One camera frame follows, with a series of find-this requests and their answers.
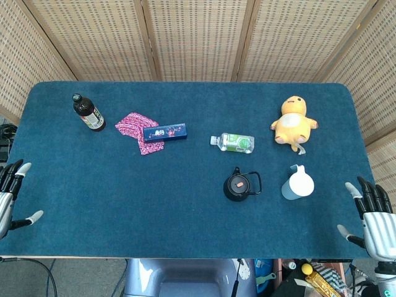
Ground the black teapot with handle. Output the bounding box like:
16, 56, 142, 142
223, 166, 263, 203

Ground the blue rectangular carton box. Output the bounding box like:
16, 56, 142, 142
142, 123, 188, 143

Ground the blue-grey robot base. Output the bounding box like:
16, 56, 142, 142
123, 258, 258, 297

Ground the dark brown glass bottle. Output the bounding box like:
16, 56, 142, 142
72, 93, 106, 133

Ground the yellow plush toy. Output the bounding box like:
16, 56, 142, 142
270, 95, 319, 155

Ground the black teapot lid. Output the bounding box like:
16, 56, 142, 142
228, 174, 250, 195

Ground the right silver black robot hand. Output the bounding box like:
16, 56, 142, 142
337, 176, 396, 260

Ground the clear green-label water bottle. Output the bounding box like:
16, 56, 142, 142
210, 132, 256, 154

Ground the black cable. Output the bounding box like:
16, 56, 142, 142
0, 257, 61, 297

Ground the woven bamboo folding screen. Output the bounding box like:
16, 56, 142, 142
0, 0, 396, 211

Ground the red patterned cloth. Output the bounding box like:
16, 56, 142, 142
114, 111, 166, 156

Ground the yellow snack package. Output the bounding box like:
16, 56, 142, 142
305, 272, 343, 297

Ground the blue table cloth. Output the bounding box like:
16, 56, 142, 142
0, 80, 392, 260

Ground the white grey measuring cup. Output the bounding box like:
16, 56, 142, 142
280, 164, 316, 201

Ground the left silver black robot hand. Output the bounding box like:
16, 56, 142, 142
0, 158, 45, 239

